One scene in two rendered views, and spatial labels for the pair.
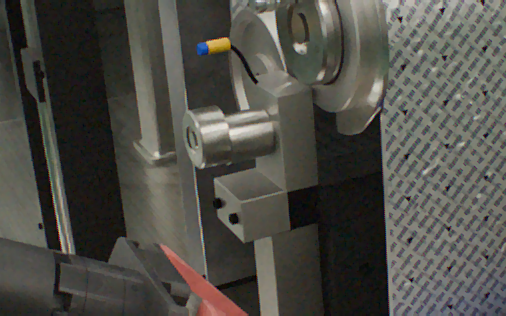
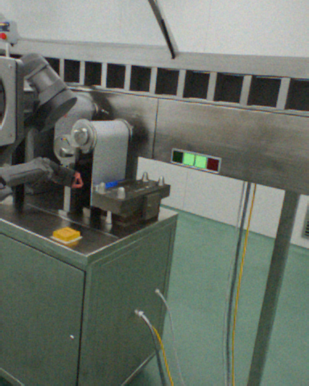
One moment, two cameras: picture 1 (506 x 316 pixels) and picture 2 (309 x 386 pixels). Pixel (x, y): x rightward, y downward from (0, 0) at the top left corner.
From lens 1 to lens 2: 0.99 m
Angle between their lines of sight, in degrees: 37
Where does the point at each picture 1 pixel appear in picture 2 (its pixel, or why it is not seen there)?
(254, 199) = (71, 162)
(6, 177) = not seen: outside the picture
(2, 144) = not seen: outside the picture
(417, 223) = (96, 166)
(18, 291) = (55, 166)
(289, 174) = (76, 159)
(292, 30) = (78, 137)
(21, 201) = not seen: outside the picture
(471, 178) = (103, 161)
